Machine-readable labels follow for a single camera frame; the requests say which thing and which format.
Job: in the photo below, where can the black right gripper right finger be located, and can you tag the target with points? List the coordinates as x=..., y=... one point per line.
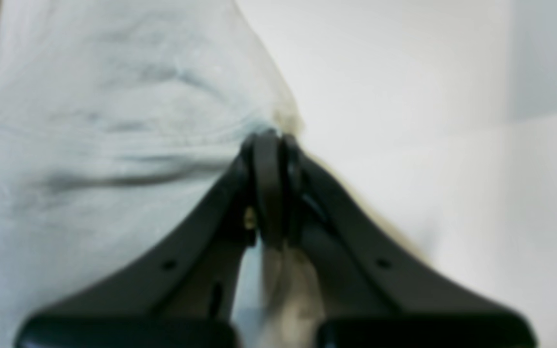
x=375, y=294

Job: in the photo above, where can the beige t-shirt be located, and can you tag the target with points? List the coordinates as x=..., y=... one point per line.
x=116, y=116

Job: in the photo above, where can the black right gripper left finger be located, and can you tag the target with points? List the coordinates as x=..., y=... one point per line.
x=179, y=294

